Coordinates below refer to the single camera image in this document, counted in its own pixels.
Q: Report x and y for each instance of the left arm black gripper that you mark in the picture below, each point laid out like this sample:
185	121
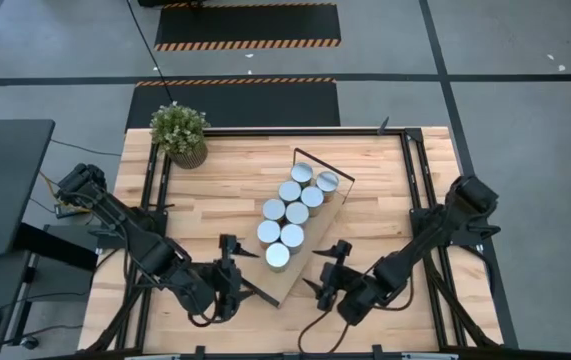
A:
225	280

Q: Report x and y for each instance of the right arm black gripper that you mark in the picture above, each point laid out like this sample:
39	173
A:
342	285

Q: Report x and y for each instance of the peaches label can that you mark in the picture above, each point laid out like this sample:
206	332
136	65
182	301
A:
292	235

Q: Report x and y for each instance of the wooden shelf with black legs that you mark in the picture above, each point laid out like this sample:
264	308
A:
270	285

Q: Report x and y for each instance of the dark grey desk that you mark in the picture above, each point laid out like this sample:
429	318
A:
5	190

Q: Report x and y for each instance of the oranges label can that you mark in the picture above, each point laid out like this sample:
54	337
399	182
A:
312	196

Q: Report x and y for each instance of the blueberries label can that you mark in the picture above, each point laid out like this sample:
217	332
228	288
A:
274	209

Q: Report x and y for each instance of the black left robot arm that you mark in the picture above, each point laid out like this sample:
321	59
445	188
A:
150	250

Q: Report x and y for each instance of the small black frame lever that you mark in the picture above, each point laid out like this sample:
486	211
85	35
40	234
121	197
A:
383	126

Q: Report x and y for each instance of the orange red labelled can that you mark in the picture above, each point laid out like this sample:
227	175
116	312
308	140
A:
290	190

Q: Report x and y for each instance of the silver lid labelled can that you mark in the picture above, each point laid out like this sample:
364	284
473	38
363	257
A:
277	254
302	172

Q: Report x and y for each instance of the pineapple label can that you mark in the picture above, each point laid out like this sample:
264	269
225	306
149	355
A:
327	181

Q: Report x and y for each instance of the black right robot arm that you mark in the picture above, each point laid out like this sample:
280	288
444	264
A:
415	245

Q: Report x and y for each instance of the green potted plant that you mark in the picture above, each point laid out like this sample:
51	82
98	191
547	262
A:
180	132

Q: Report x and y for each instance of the tomatoes label can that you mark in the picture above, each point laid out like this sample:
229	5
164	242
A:
297	212

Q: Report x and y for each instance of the black hazard striped floor mat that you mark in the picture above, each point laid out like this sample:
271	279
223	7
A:
235	105
247	22

